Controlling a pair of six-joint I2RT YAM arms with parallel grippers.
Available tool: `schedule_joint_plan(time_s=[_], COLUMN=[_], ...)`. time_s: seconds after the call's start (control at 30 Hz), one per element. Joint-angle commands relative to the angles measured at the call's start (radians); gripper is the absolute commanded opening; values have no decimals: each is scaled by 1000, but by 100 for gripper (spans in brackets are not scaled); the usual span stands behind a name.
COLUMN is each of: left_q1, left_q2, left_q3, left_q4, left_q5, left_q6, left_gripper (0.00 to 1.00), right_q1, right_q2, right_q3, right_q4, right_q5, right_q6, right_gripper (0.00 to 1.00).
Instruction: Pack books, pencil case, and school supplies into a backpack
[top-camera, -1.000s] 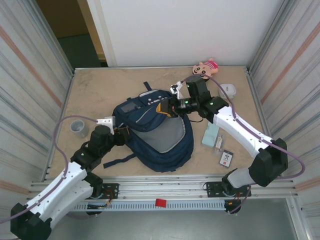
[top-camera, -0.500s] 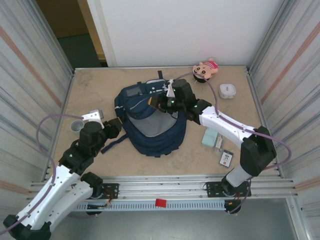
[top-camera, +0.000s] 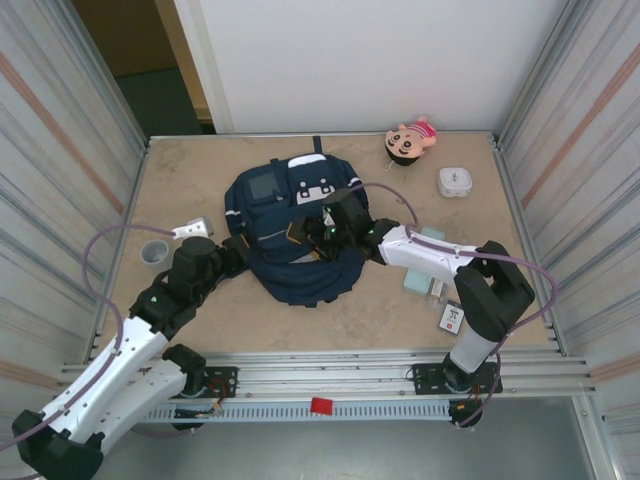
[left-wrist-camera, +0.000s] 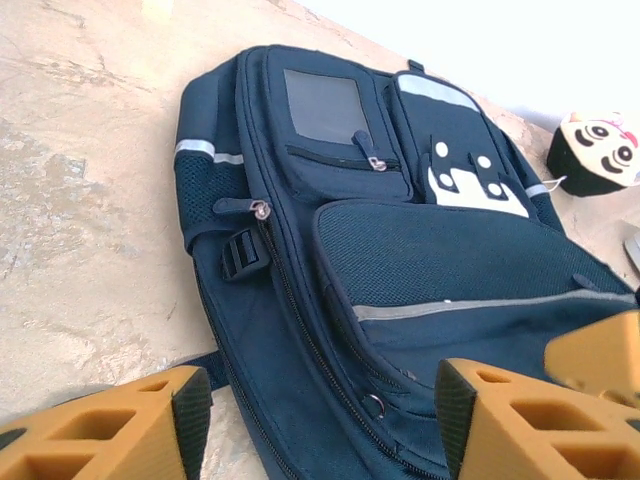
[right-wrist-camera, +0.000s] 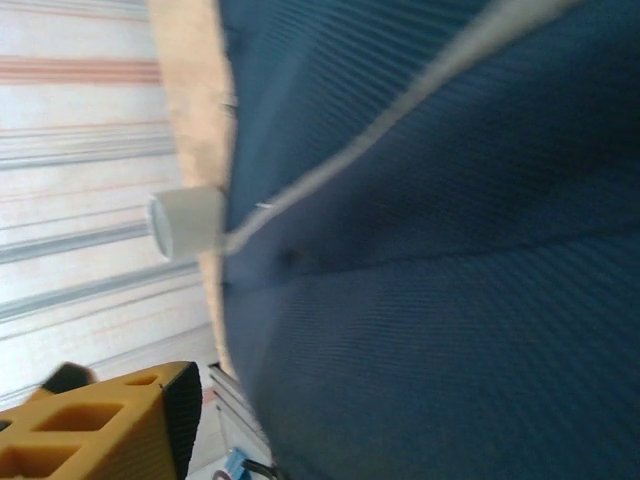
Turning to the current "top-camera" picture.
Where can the navy blue backpack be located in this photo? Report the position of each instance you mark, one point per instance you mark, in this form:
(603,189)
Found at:
(300,285)

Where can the light blue pencil case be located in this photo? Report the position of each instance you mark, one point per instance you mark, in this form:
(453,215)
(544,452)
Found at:
(417,282)

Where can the clear plastic supply pack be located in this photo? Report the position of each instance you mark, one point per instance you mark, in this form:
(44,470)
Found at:
(437,292)

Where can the small black white card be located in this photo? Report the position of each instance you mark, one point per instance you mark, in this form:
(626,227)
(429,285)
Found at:
(449,317)

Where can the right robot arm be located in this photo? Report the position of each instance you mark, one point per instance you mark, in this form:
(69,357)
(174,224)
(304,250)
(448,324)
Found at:
(425,250)

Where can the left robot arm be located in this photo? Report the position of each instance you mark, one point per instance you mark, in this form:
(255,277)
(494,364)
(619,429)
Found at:
(100,370)

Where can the cartoon plush doll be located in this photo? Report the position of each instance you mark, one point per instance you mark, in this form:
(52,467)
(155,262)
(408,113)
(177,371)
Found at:
(402,145)

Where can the red tag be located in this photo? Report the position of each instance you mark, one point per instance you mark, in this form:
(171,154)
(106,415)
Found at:
(322,406)

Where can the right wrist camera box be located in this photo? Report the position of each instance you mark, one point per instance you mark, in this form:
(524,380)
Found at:
(328,215)

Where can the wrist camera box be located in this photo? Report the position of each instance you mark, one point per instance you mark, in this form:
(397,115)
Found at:
(192,228)
(328,215)

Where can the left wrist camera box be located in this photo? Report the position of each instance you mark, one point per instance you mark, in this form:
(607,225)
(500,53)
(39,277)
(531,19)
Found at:
(192,228)

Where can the aluminium frame rails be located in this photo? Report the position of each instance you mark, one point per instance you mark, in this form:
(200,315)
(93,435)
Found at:
(325,367)

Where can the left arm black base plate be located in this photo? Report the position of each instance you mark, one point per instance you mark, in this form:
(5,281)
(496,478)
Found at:
(222,382)

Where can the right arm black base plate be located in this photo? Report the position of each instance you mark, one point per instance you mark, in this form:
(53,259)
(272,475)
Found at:
(427,377)

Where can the white door frame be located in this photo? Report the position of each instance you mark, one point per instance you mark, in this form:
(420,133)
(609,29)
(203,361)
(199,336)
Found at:
(205,65)

